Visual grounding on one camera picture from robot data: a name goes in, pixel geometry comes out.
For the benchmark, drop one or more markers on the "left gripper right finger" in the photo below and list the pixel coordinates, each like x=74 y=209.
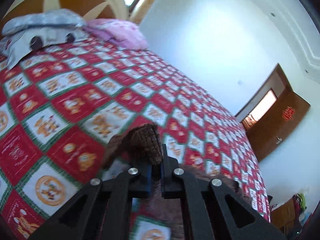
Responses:
x=211 y=209

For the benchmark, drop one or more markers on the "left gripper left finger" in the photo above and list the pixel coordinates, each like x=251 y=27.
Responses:
x=101 y=209

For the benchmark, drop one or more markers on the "brown knitted sweater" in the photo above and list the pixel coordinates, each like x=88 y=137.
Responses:
x=154 y=217

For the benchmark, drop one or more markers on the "wooden dresser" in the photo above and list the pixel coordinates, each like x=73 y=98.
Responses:
x=284 y=216

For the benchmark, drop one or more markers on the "green cloth pile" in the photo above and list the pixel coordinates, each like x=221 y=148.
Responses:
x=299 y=203

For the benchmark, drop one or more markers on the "brown wooden door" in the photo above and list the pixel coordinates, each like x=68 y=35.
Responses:
x=263 y=134

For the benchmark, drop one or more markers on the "red patchwork bedspread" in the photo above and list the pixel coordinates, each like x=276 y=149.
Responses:
x=61 y=105

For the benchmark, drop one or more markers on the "red double happiness decal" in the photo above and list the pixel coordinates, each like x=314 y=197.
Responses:
x=288 y=113

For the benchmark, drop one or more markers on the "pink pillow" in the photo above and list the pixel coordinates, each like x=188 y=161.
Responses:
x=119 y=32

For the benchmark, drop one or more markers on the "grey patterned pillow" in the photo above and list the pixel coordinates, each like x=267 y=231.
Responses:
x=25 y=34

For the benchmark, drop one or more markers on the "yellow curtain right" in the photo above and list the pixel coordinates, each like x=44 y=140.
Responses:
x=140 y=11

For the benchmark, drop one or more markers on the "silver door handle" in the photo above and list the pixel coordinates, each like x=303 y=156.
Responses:
x=279 y=140

